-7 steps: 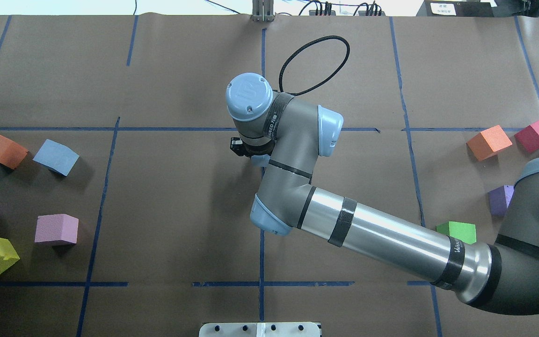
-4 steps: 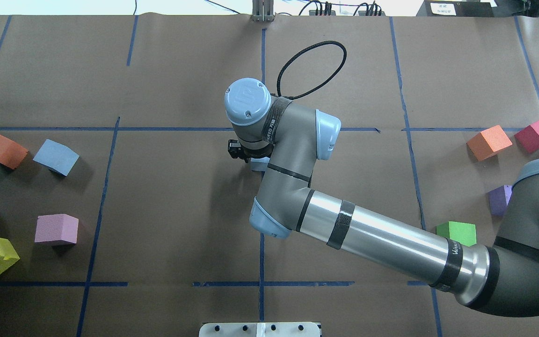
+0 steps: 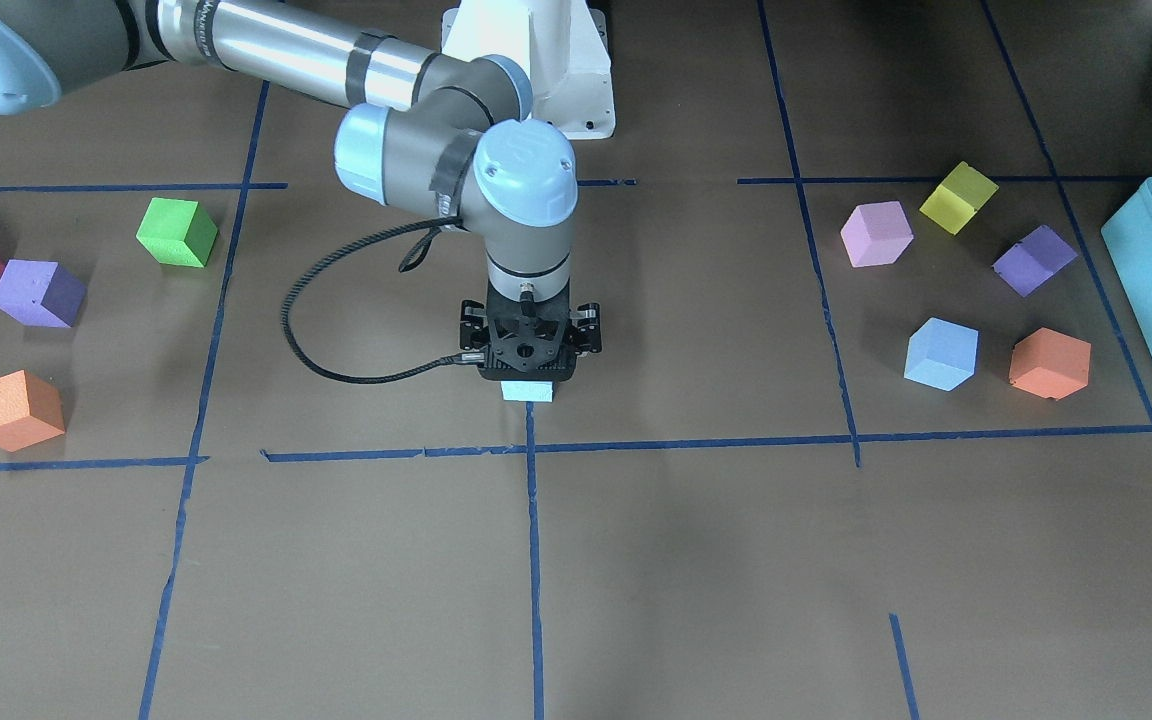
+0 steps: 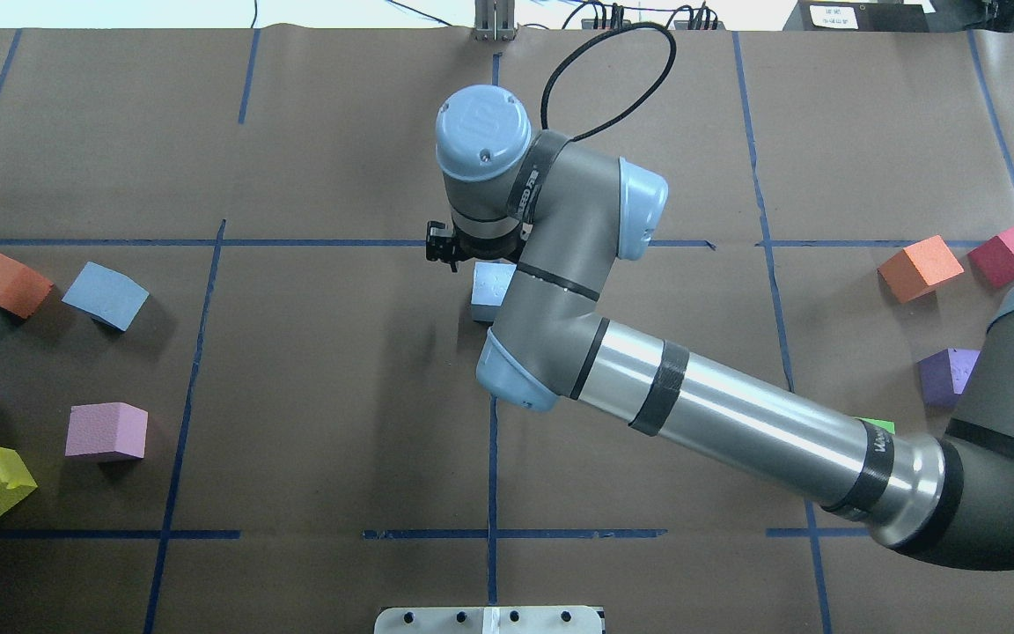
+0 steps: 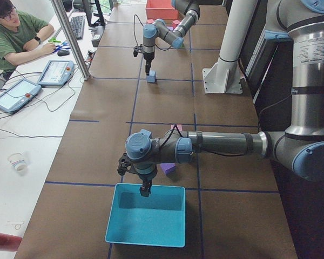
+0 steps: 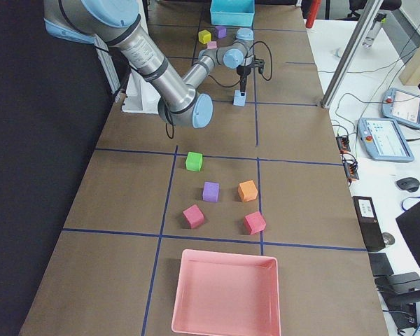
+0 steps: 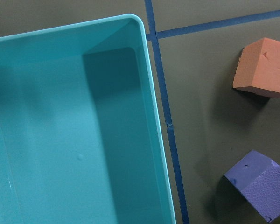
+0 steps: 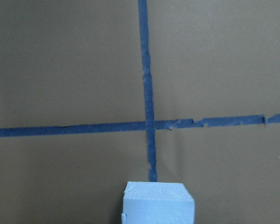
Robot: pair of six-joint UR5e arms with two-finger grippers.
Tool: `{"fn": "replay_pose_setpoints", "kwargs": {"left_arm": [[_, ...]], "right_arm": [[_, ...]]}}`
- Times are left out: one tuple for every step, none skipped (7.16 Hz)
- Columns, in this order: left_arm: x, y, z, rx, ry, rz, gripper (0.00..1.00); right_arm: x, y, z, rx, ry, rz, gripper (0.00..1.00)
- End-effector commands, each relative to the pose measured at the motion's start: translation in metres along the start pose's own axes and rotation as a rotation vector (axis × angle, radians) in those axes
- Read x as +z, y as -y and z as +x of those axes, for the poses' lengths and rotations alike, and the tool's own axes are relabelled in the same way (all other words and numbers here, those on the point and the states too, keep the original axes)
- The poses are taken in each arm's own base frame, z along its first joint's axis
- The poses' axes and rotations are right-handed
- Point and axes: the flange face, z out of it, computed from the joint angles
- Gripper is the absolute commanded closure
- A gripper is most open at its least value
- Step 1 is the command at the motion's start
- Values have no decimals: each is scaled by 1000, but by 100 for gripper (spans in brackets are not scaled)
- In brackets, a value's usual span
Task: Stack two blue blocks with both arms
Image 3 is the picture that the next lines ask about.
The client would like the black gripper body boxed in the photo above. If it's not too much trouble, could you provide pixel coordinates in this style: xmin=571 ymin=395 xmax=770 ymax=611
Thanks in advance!
xmin=458 ymin=287 xmax=602 ymax=382

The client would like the pink foam block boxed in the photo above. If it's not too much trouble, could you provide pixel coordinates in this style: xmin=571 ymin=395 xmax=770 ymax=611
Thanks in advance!
xmin=840 ymin=200 xmax=915 ymax=268

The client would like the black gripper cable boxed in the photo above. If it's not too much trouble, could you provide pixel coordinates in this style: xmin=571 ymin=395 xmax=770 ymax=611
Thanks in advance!
xmin=281 ymin=218 xmax=488 ymax=385

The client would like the orange foam block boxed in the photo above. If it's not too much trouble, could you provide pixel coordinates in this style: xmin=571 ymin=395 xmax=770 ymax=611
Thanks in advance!
xmin=1007 ymin=328 xmax=1092 ymax=400
xmin=0 ymin=370 xmax=67 ymax=452

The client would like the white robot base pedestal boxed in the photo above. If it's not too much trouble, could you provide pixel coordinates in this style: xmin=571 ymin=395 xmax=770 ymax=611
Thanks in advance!
xmin=442 ymin=1 xmax=617 ymax=141

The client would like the purple foam block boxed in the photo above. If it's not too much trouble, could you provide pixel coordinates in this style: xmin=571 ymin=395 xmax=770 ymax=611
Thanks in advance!
xmin=992 ymin=225 xmax=1079 ymax=297
xmin=0 ymin=259 xmax=88 ymax=328

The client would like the blue foam block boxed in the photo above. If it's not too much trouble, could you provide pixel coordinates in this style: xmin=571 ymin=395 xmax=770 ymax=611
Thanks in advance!
xmin=902 ymin=316 xmax=980 ymax=391
xmin=499 ymin=381 xmax=556 ymax=404

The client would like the yellow foam block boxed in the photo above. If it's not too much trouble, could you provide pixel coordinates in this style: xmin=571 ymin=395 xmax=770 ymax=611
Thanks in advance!
xmin=919 ymin=161 xmax=998 ymax=234

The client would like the green foam block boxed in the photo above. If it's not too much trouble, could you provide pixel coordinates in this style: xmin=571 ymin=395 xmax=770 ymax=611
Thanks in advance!
xmin=134 ymin=197 xmax=218 ymax=268

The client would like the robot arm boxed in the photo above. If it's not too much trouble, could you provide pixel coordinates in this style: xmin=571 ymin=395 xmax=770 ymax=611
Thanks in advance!
xmin=0 ymin=1 xmax=602 ymax=386

